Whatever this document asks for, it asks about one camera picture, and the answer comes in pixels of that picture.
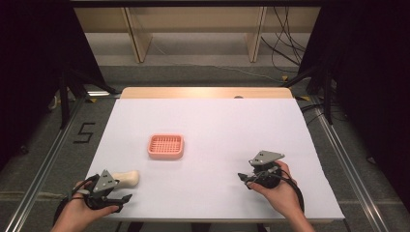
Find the black curtain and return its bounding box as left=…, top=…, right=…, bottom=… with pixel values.
left=297, top=0, right=410, bottom=226
left=0, top=0, right=107, bottom=172

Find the black metal stand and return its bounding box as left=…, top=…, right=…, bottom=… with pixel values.
left=57, top=63, right=118, bottom=131
left=281, top=63, right=337, bottom=126

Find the white table sheet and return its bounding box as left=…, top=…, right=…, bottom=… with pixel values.
left=86, top=98, right=346, bottom=223

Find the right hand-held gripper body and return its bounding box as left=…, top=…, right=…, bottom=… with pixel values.
left=249, top=150, right=286, bottom=189

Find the pink slatted soap dish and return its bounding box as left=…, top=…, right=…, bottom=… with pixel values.
left=147, top=133, right=186, bottom=160

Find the light wooden shelf unit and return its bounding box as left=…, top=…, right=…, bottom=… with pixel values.
left=73, top=6, right=322, bottom=64

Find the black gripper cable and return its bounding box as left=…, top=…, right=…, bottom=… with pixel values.
left=52, top=173, right=101, bottom=226
left=257, top=165, right=306, bottom=215

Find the person's left hand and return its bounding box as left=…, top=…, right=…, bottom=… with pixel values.
left=51, top=180, right=120, bottom=232

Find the person's right hand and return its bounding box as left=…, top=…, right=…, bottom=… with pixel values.
left=249, top=159, right=303, bottom=220

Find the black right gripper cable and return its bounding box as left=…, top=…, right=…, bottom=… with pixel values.
left=257, top=165, right=306, bottom=215

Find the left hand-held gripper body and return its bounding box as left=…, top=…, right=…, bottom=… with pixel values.
left=84, top=169, right=126, bottom=213

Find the light wooden table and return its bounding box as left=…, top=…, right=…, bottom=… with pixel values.
left=119, top=86, right=294, bottom=101

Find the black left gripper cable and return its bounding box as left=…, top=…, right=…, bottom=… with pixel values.
left=52, top=173, right=101, bottom=226

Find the aluminium floor rail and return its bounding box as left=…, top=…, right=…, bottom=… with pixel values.
left=309, top=98, right=392, bottom=232
left=2, top=96, right=90, bottom=232

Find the bundle of black floor cables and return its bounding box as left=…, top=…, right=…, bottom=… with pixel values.
left=260, top=6, right=308, bottom=74

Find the black overhead frame bar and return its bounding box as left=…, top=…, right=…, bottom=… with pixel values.
left=69, top=0, right=324, bottom=9

